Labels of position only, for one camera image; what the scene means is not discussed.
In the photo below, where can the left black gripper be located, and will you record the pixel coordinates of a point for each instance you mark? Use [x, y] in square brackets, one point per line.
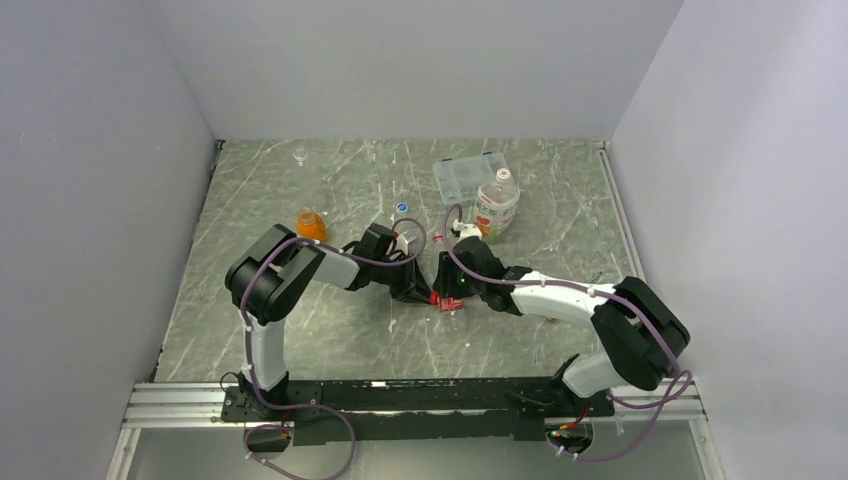
[413, 287]

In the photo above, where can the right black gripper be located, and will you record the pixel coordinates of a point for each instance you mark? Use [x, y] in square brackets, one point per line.
[444, 283]

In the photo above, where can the small red label bottle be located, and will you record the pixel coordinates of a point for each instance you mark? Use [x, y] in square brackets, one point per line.
[450, 316]

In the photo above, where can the large clear tea bottle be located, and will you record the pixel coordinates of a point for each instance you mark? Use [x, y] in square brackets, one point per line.
[495, 207]

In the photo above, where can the white tea bottle cap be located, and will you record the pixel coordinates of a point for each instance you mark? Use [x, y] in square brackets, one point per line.
[504, 176]

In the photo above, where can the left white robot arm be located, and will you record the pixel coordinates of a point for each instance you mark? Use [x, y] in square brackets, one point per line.
[267, 282]

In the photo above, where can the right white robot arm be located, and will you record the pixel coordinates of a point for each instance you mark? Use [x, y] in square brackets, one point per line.
[641, 338]

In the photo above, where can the clear plastic screw box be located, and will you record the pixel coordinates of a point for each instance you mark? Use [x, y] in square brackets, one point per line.
[458, 179]

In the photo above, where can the orange juice bottle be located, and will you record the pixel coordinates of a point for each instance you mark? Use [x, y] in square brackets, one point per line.
[310, 224]

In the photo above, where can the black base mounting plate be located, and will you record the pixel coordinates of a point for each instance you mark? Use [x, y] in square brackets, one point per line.
[519, 408]

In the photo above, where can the small clear cup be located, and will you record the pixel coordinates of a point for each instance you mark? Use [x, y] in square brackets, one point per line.
[301, 156]

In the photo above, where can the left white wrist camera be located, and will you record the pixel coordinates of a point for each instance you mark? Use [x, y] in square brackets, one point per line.
[401, 245]

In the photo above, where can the aluminium rail frame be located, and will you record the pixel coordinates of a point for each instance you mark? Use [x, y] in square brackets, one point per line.
[199, 405]

